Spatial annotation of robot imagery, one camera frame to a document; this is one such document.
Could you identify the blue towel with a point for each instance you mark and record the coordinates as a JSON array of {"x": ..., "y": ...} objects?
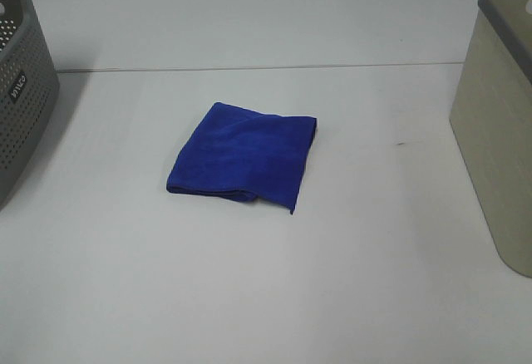
[{"x": 243, "y": 155}]

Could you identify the grey perforated plastic basket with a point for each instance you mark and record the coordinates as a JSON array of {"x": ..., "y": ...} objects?
[{"x": 29, "y": 88}]

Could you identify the beige plastic basket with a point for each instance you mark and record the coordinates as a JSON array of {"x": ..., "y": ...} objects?
[{"x": 491, "y": 121}]

